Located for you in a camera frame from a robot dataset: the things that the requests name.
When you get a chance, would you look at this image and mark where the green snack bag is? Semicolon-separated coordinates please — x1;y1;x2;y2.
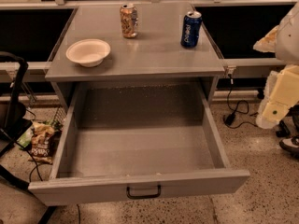
18;120;63;149

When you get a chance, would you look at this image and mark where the white paper bowl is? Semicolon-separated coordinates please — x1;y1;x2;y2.
65;39;111;67

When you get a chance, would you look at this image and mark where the grey top drawer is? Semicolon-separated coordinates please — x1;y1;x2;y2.
29;82;249;206

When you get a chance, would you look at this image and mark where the tan patterned soda can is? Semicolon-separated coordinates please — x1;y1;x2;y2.
120;3;138;38

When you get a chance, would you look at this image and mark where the black metal stand frame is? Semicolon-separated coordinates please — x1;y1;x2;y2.
0;50;58;224

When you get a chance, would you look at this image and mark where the blue Pepsi can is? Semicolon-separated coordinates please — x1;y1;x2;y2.
180;10;202;49

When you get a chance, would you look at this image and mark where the white wall power outlet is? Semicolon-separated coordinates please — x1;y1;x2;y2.
225;66;236;78

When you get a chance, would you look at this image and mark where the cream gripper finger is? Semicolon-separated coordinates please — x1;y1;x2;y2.
253;26;278;52

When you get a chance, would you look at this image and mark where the black floor cable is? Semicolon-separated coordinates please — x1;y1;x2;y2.
18;140;82;224

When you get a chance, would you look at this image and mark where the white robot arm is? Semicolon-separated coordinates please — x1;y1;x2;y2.
253;3;299;129

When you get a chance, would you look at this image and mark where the brown chip bag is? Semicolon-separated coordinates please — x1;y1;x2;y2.
31;122;55;164

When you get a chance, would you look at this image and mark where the black top drawer handle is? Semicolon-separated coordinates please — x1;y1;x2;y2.
126;185;162;200

